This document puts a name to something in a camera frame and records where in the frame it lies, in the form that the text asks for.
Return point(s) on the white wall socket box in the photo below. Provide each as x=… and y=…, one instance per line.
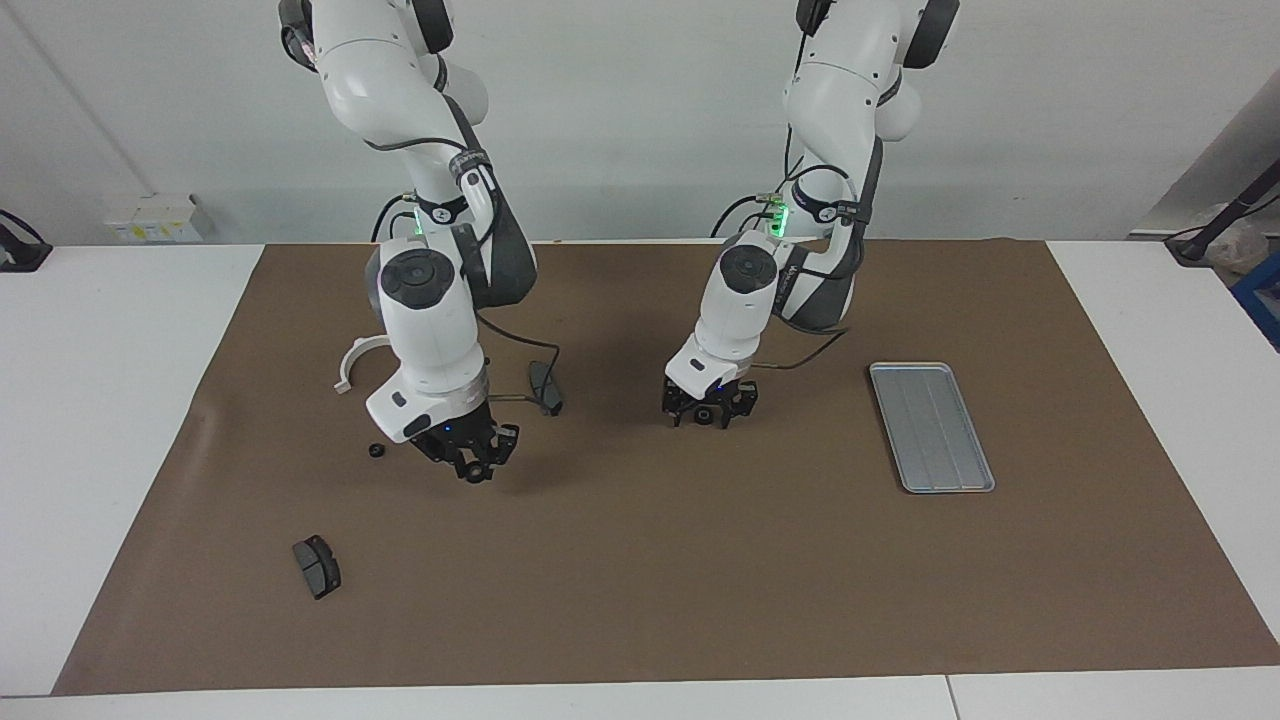
x=150, y=220

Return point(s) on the long dark grey brake pad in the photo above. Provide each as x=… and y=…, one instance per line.
x=547, y=392

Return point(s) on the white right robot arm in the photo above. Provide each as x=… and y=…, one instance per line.
x=430, y=330

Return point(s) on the silver metal tray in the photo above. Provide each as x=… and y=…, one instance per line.
x=932, y=428

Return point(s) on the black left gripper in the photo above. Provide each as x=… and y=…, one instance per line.
x=710, y=392

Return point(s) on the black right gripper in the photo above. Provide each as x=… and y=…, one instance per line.
x=455, y=435

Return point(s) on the brown paper table mat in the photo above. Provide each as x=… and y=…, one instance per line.
x=700, y=560

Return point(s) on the blue crate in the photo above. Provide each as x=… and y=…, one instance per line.
x=1262, y=295

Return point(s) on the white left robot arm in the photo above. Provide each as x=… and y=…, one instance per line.
x=740, y=300

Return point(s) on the black stand pole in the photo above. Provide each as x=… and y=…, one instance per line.
x=1235, y=205

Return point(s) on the white curved plastic bracket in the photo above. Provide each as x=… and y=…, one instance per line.
x=345, y=370

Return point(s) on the clear plastic bag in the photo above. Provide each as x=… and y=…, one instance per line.
x=1240, y=245

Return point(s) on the black clamp mount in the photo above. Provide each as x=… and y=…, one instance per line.
x=20, y=252

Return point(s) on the short dark grey brake pad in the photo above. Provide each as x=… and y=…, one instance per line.
x=317, y=567

